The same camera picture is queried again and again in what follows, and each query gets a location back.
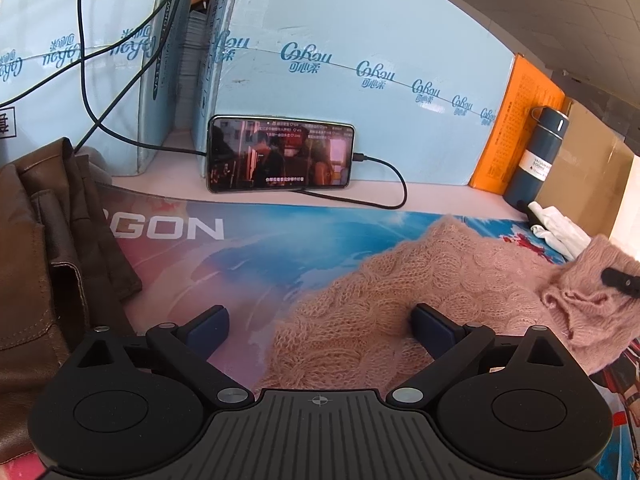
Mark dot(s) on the orange box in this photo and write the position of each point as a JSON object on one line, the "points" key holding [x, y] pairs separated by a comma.
{"points": [[515, 125]]}

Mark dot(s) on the white cloth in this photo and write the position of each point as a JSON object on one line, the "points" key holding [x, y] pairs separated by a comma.
{"points": [[557, 230]]}

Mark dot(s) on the light blue carton box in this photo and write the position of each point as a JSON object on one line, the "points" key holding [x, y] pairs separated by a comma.
{"points": [[50, 85], [350, 25]]}

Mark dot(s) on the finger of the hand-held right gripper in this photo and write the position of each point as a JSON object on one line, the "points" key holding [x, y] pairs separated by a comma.
{"points": [[622, 282]]}

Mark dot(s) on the pink knit sweater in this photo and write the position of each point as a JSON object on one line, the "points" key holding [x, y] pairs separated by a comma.
{"points": [[360, 300]]}

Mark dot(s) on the dark blue vacuum bottle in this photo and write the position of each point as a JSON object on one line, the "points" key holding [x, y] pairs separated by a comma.
{"points": [[532, 165]]}

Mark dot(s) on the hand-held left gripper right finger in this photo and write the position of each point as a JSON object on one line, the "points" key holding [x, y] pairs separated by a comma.
{"points": [[430, 330]]}

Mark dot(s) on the brown leather jacket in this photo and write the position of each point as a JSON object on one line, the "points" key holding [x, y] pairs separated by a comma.
{"points": [[35, 270]]}

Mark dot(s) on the brown cardboard box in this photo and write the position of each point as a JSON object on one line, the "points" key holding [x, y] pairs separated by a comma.
{"points": [[585, 180]]}

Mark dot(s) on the black smartphone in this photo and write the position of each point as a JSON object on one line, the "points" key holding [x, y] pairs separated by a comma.
{"points": [[280, 155]]}

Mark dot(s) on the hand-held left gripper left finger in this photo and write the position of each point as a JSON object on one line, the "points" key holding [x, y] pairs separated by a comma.
{"points": [[210, 327]]}

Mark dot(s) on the printed anime desk mat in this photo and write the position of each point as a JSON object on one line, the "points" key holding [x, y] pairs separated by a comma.
{"points": [[210, 270]]}

